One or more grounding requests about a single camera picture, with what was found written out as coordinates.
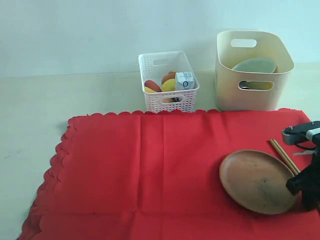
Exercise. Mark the white blue milk carton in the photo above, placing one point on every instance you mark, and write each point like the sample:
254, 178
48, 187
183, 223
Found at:
184, 81

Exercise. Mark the pale green bowl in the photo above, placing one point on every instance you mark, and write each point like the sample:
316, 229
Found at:
256, 65

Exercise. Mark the orange fried nugget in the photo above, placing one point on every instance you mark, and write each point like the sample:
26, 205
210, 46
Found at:
170, 75

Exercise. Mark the yellow round fruit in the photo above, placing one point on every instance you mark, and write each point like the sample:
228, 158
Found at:
169, 85

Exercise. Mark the orange cheese wedge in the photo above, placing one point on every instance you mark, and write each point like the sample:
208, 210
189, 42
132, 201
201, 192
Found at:
149, 90

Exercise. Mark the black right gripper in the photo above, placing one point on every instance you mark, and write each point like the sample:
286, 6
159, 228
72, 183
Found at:
307, 181

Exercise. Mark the white woven plastic basket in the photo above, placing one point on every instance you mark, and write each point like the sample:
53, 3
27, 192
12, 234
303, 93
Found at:
154, 66

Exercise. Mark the brown oval plate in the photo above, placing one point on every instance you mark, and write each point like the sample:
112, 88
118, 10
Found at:
257, 181

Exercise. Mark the red scalloped table cloth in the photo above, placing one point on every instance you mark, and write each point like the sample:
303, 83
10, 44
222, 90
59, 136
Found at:
147, 176

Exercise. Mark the red sausage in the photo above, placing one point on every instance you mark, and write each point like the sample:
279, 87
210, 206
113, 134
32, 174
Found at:
152, 85

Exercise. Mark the cream plastic bin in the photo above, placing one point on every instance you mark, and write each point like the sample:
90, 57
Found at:
250, 90

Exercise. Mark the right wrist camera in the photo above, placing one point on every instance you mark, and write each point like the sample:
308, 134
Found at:
301, 133

